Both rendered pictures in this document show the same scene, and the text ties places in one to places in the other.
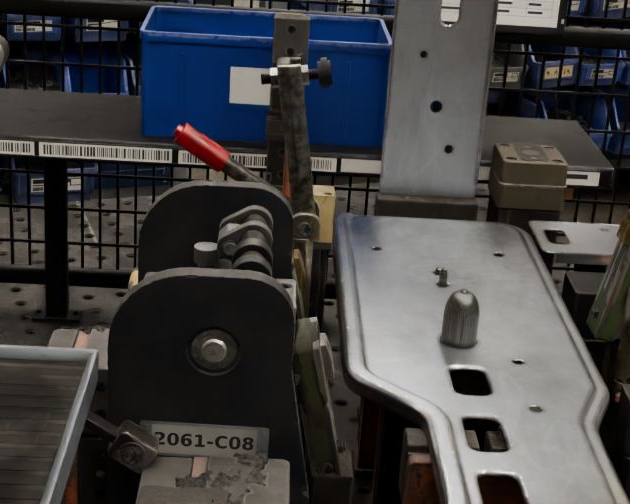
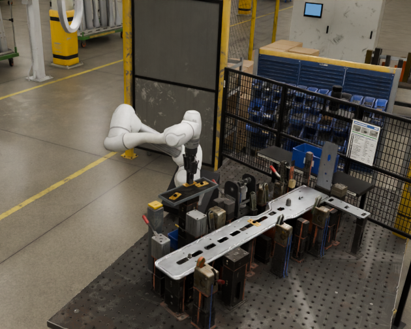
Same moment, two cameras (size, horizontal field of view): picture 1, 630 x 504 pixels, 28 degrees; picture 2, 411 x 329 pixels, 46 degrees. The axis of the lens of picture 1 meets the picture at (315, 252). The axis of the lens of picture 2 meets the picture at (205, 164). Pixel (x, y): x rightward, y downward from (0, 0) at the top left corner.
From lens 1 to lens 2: 2.40 m
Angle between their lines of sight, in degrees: 43
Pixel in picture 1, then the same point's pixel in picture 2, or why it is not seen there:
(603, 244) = (335, 203)
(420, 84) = (323, 169)
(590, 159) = (357, 191)
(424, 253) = (305, 194)
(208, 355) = (231, 189)
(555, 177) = (339, 190)
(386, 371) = (273, 203)
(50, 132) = (278, 159)
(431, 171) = (323, 183)
